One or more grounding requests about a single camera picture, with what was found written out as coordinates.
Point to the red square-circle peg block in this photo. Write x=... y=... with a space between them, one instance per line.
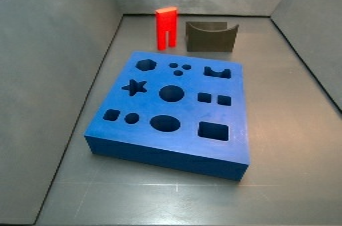
x=166 y=27

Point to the blue foam shape board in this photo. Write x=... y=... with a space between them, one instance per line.
x=175 y=113

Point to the dark grey curved holder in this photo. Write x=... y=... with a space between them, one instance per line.
x=210 y=36

